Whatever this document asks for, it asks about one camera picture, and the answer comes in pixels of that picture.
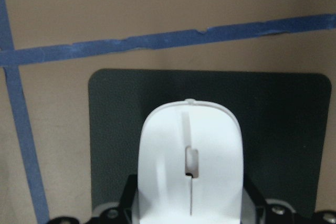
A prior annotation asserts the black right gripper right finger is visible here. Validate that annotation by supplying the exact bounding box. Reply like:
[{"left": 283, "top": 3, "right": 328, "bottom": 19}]
[{"left": 241, "top": 175, "right": 267, "bottom": 224}]

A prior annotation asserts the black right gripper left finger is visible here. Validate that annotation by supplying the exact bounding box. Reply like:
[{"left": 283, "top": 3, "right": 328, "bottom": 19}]
[{"left": 116, "top": 174, "right": 139, "bottom": 224}]

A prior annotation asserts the white computer mouse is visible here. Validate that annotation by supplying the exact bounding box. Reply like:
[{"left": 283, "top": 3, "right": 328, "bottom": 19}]
[{"left": 132, "top": 99, "right": 244, "bottom": 223}]

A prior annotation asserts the black mousepad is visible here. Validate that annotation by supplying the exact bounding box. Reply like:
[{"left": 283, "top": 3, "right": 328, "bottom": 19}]
[{"left": 88, "top": 69, "right": 331, "bottom": 217}]

